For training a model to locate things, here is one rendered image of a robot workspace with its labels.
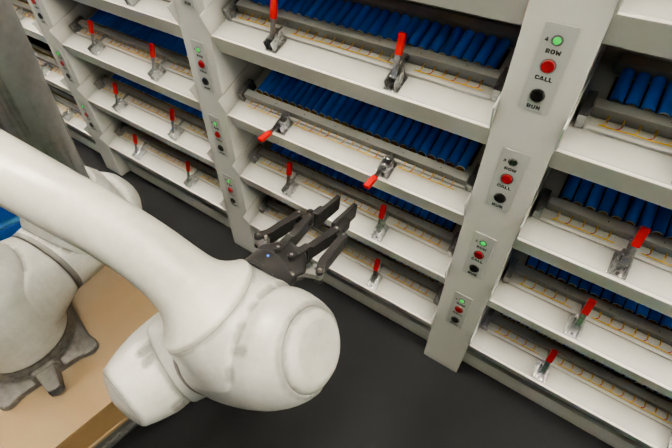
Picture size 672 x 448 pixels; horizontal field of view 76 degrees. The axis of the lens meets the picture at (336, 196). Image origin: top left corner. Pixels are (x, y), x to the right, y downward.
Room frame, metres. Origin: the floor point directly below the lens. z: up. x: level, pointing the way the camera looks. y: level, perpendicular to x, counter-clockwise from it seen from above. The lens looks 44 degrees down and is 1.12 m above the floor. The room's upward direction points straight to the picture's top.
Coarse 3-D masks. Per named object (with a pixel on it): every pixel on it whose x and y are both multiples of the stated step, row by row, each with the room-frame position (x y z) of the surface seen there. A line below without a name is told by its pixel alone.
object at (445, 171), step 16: (256, 96) 0.90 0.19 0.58; (304, 112) 0.82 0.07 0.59; (304, 128) 0.80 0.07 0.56; (336, 128) 0.77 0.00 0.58; (352, 144) 0.73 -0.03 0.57; (368, 144) 0.72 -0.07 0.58; (384, 144) 0.71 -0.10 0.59; (416, 160) 0.66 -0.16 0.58; (432, 160) 0.65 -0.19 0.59; (432, 176) 0.63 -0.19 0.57; (448, 176) 0.62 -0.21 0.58; (464, 176) 0.61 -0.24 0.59
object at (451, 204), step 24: (264, 72) 1.00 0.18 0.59; (240, 96) 0.91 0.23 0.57; (240, 120) 0.86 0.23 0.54; (264, 120) 0.85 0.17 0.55; (288, 144) 0.79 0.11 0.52; (312, 144) 0.76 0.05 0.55; (336, 144) 0.75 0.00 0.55; (336, 168) 0.72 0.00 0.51; (360, 168) 0.68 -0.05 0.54; (408, 168) 0.66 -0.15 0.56; (408, 192) 0.61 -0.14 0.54; (432, 192) 0.61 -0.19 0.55; (456, 192) 0.60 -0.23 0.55; (456, 216) 0.56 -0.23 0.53
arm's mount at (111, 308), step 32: (96, 288) 0.55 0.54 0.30; (128, 288) 0.55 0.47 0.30; (96, 320) 0.48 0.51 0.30; (128, 320) 0.48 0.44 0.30; (96, 352) 0.41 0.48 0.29; (64, 384) 0.34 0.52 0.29; (96, 384) 0.34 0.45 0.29; (0, 416) 0.29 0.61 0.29; (32, 416) 0.29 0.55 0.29; (64, 416) 0.29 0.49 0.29; (96, 416) 0.29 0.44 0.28
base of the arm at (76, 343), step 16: (80, 320) 0.47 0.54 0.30; (64, 336) 0.41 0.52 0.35; (80, 336) 0.43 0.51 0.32; (64, 352) 0.39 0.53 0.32; (80, 352) 0.40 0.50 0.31; (32, 368) 0.35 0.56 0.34; (48, 368) 0.36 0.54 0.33; (64, 368) 0.37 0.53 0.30; (0, 384) 0.34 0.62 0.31; (16, 384) 0.33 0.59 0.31; (32, 384) 0.34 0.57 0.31; (48, 384) 0.33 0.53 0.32; (0, 400) 0.31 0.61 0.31; (16, 400) 0.31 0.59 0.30
